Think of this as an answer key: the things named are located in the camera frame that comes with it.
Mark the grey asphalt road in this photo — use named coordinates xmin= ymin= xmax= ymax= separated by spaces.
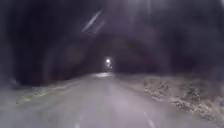
xmin=0 ymin=72 xmax=214 ymax=128

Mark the dark wood of trees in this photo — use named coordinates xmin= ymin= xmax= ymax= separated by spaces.
xmin=0 ymin=0 xmax=224 ymax=88

